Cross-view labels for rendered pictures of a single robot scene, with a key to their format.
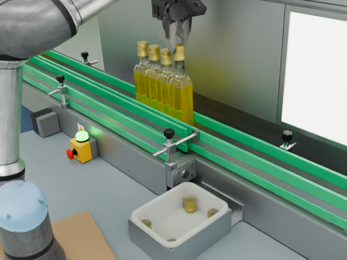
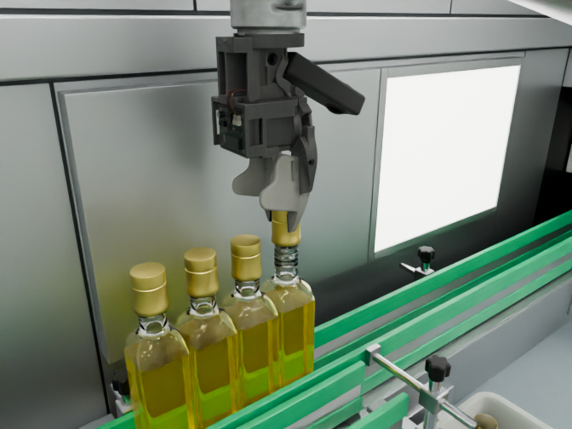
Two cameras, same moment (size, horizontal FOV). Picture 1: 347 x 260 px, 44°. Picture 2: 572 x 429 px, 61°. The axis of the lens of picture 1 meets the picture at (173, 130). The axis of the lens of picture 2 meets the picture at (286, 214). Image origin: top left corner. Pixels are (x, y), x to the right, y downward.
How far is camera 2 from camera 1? 1.31 m
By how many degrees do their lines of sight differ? 76
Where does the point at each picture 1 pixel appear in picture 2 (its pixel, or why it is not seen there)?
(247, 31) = (323, 135)
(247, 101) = (323, 261)
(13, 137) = not seen: outside the picture
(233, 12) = not seen: hidden behind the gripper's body
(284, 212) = (499, 333)
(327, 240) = (532, 316)
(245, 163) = (444, 323)
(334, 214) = (528, 284)
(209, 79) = not seen: hidden behind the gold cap
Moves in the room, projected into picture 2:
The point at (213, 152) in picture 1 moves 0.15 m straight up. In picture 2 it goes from (395, 359) to (404, 271)
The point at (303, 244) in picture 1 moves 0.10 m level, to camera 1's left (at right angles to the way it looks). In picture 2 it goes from (511, 349) to (532, 386)
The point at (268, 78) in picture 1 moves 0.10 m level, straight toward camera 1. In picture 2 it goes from (357, 199) to (418, 206)
